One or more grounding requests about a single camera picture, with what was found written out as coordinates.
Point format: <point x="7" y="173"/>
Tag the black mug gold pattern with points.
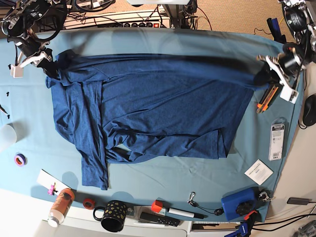
<point x="114" y="215"/>

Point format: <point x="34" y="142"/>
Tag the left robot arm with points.
<point x="300" y="21"/>

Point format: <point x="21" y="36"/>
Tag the blue orange clamp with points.
<point x="244" y="229"/>

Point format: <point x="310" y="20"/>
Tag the orange plastic bottle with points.
<point x="60" y="208"/>

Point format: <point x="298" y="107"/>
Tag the orange black utility knife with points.
<point x="267" y="98"/>

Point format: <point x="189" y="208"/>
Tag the purple tape roll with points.
<point x="20" y="159"/>

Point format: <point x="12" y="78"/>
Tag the packaged bit set blister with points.
<point x="277" y="133"/>

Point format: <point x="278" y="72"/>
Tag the blue plastic case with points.
<point x="239" y="204"/>

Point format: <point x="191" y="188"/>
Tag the pink small clip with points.
<point x="52" y="190"/>

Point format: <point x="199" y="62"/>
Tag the translucent plastic cup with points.
<point x="8" y="137"/>

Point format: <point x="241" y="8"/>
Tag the black power adapter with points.
<point x="298" y="201"/>

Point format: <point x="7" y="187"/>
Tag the carabiner with black lanyard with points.
<point x="216" y="212"/>

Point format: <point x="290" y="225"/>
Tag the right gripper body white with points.
<point x="38" y="59"/>

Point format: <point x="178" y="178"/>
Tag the dark blue t-shirt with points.
<point x="130" y="108"/>

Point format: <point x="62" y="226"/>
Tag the red tape roll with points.
<point x="89" y="203"/>

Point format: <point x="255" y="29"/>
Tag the black remote control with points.
<point x="159" y="219"/>

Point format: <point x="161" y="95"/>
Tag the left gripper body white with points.
<point x="283" y="68"/>

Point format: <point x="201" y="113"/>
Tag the white power strip red switch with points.
<point x="130" y="25"/>

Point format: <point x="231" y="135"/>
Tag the white square paper leaflet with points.
<point x="258" y="172"/>

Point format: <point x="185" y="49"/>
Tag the red orange cube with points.
<point x="157" y="206"/>

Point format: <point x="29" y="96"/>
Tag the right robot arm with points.
<point x="29" y="49"/>

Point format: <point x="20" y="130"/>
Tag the white black marker pen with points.
<point x="185" y="213"/>

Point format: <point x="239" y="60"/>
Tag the white paper card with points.
<point x="46" y="180"/>

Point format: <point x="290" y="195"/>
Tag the black computer mouse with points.
<point x="309" y="114"/>

